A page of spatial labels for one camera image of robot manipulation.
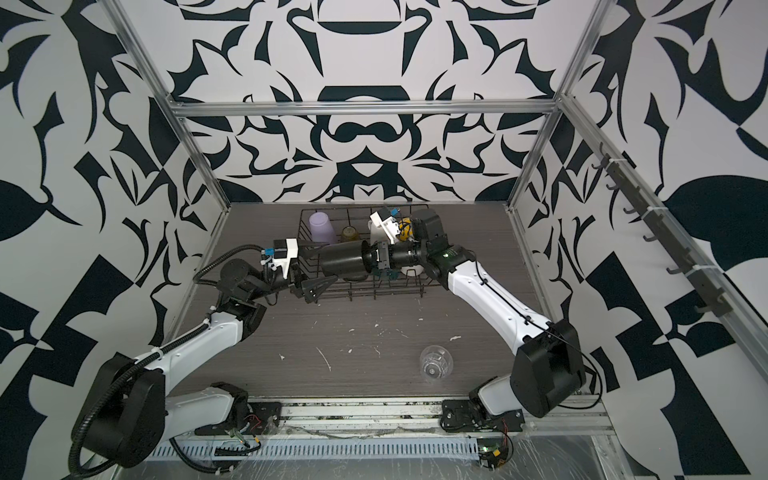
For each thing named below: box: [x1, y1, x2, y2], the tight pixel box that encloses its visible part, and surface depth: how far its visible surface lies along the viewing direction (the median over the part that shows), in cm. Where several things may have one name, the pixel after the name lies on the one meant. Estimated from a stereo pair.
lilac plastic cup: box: [309, 211, 337, 245], surface depth 99 cm
